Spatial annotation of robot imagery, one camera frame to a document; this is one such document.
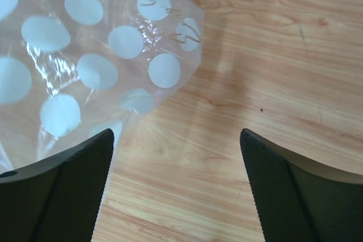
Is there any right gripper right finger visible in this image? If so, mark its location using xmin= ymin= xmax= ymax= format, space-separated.
xmin=240 ymin=129 xmax=362 ymax=241

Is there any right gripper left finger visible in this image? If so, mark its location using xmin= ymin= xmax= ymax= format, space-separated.
xmin=1 ymin=129 xmax=114 ymax=241

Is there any clear zip top bag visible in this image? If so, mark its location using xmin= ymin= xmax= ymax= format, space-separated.
xmin=1 ymin=0 xmax=204 ymax=172

